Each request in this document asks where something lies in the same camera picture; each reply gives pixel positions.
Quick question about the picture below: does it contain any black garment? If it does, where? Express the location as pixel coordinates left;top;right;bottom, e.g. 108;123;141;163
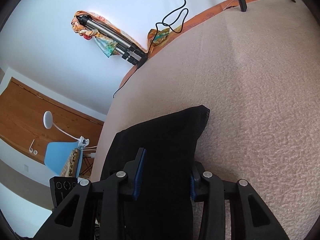
100;105;210;239

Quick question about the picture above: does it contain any patterned cloth on chair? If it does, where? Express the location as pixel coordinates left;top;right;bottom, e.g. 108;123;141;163
60;148;80;177

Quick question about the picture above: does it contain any light blue chair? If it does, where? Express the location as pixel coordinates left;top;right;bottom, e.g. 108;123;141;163
44;142;83;178

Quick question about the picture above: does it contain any white desk lamp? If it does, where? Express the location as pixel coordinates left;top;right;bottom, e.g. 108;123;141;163
43;111;90;147

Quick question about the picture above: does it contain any folded silver tripod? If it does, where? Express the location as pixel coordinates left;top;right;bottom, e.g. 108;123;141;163
76;14;148;68

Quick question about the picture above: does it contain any beige fleece blanket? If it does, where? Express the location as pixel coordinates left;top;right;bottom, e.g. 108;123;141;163
91;0;319;239

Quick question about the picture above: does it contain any colourful scarf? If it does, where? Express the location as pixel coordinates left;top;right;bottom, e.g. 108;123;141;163
71;10;170;57

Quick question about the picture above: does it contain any black cable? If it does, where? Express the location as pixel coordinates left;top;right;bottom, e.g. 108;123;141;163
113;0;190;99

